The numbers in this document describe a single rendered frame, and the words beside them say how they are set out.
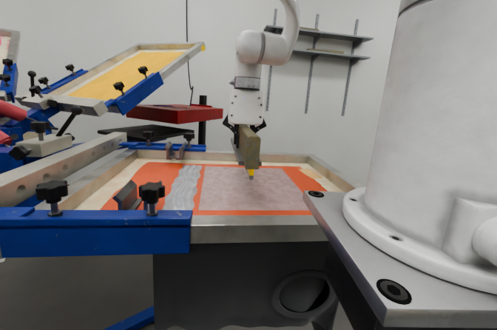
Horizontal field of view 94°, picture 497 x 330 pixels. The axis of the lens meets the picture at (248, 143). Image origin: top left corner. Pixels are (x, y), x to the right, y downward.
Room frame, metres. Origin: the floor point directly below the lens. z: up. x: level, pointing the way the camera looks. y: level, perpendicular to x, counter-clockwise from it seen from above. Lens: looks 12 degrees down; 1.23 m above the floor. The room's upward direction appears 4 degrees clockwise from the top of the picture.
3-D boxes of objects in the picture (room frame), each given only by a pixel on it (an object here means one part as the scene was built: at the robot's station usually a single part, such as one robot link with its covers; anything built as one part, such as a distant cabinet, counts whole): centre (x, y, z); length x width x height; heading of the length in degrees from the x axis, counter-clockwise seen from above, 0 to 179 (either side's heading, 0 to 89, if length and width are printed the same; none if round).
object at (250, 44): (0.65, 0.01, 1.33); 0.15 x 0.10 x 0.11; 17
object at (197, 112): (1.85, 0.57, 1.06); 0.61 x 0.46 x 0.12; 158
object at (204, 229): (0.68, 0.05, 0.97); 0.79 x 0.58 x 0.04; 98
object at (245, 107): (0.68, 0.02, 1.20); 0.10 x 0.08 x 0.11; 98
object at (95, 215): (0.37, 0.24, 0.98); 0.30 x 0.05 x 0.07; 98
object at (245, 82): (0.68, 0.02, 1.26); 0.09 x 0.07 x 0.03; 98
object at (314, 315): (0.51, -0.03, 0.77); 0.46 x 0.09 x 0.36; 98
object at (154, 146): (0.92, 0.33, 0.98); 0.30 x 0.05 x 0.07; 98
